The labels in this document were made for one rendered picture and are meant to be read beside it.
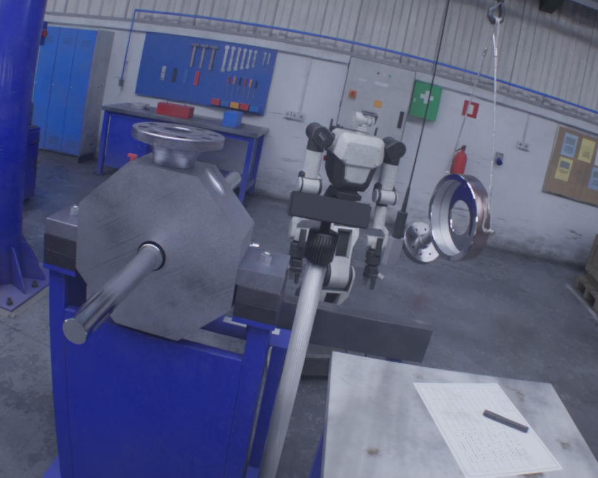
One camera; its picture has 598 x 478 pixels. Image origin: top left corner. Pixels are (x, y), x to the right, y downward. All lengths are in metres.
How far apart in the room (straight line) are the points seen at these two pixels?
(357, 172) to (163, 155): 1.55
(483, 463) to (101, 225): 1.17
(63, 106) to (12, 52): 3.97
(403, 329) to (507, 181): 5.18
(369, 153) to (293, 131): 3.89
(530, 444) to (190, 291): 1.01
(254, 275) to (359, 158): 1.47
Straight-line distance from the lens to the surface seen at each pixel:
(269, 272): 1.39
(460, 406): 1.48
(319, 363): 2.93
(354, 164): 2.74
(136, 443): 1.86
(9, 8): 3.22
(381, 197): 2.88
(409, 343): 1.89
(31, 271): 3.64
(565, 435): 1.55
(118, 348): 1.64
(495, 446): 1.38
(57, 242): 1.57
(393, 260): 2.31
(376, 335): 1.86
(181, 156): 1.38
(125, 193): 1.41
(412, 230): 2.47
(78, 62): 6.99
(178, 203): 1.36
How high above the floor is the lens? 1.63
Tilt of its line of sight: 15 degrees down
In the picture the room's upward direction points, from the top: 12 degrees clockwise
